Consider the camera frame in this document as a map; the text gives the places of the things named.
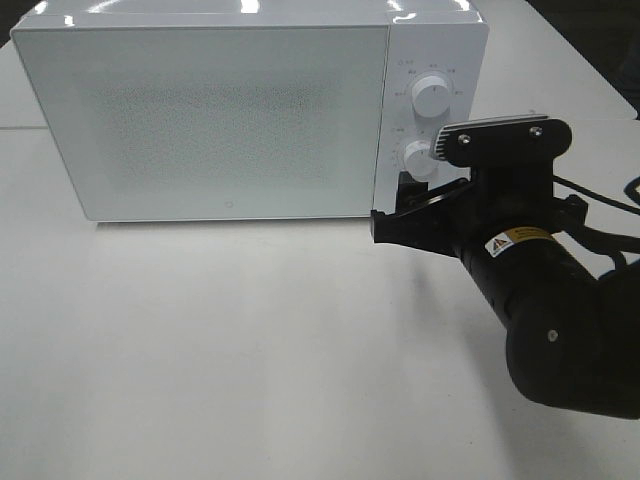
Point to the white timer knob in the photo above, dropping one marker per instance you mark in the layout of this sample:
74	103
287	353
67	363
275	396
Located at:
418	161

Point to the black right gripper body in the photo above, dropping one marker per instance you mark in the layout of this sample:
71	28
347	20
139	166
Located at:
500	212

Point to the white microwave oven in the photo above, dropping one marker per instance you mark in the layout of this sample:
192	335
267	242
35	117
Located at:
446	37

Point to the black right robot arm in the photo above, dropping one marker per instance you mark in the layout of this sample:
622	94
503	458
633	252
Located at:
565	293

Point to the white microwave door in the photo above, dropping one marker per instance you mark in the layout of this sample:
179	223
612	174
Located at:
204	124

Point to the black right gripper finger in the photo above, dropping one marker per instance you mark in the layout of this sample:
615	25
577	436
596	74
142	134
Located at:
418	223
425	192

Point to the upper white power knob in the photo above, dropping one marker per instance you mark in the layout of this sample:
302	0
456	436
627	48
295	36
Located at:
430	95

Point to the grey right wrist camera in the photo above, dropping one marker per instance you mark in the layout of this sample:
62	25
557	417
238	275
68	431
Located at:
502	141

